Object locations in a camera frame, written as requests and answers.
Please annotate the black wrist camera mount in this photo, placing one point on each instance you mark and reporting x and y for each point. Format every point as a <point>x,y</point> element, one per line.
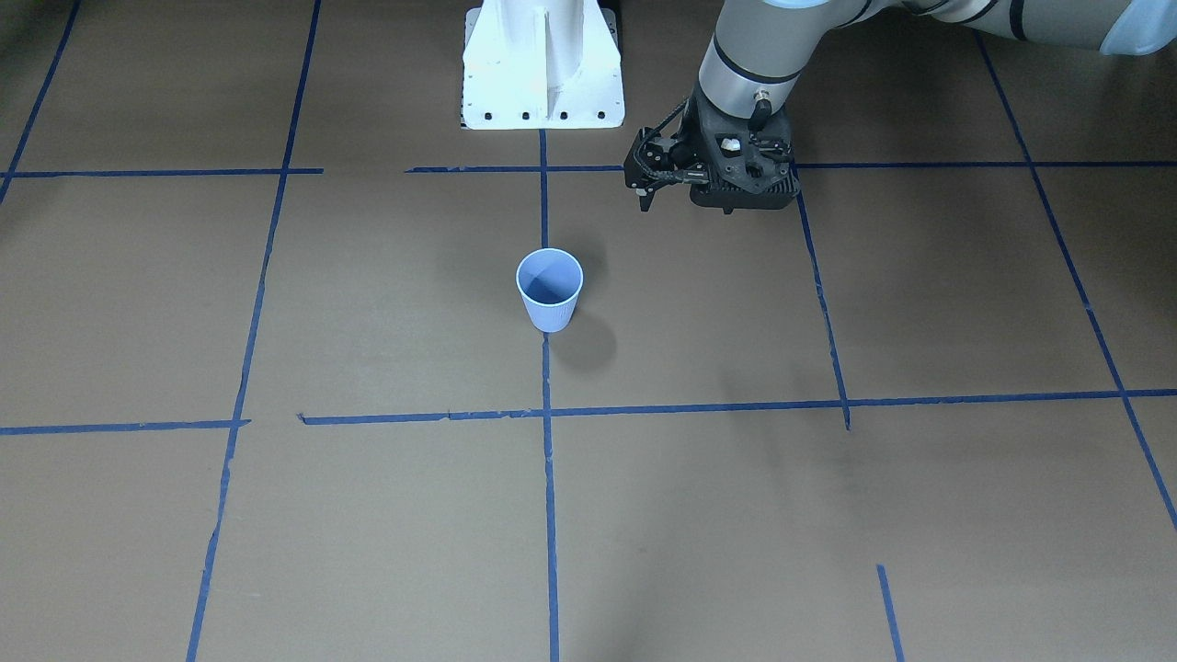
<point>647,167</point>

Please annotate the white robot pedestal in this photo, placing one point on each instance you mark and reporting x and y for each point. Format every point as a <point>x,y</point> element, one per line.
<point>541,65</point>

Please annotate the blue paper cup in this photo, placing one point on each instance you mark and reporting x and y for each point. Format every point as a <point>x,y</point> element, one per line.
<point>549,281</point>

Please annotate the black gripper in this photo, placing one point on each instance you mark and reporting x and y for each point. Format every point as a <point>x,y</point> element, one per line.
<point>696,138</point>

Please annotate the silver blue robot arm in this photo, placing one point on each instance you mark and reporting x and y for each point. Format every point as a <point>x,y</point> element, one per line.
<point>759,49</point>

